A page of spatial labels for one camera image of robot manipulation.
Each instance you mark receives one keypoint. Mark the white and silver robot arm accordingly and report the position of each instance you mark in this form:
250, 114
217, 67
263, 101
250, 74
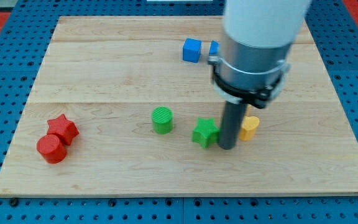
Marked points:
250, 65

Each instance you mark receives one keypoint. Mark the wooden board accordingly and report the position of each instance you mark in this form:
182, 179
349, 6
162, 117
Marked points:
108, 74

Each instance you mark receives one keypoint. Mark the green cylinder block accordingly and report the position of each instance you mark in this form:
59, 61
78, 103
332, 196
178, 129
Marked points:
162, 120

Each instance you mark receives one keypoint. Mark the green star block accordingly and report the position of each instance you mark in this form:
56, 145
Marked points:
205, 132

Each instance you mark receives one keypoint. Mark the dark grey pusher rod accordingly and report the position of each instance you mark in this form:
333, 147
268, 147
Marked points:
232, 117

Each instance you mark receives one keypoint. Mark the blue cube block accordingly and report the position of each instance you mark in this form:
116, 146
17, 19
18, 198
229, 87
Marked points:
191, 50

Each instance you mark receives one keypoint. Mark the yellow heart block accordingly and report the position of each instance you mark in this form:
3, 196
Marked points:
249, 127

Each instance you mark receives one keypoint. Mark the red star block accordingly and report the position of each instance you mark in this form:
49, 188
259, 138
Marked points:
65, 129

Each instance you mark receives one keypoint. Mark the red cylinder block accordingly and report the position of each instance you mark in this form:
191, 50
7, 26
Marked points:
51, 148

